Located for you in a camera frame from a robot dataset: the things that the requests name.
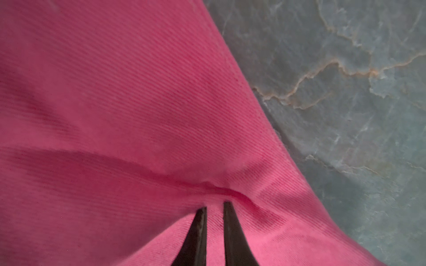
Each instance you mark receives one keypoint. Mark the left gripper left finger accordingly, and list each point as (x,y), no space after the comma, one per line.
(193,250)

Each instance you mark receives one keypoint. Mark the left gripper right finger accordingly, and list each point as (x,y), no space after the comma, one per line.
(237,250)

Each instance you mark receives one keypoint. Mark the pink long pants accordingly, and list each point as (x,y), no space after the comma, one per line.
(119,119)

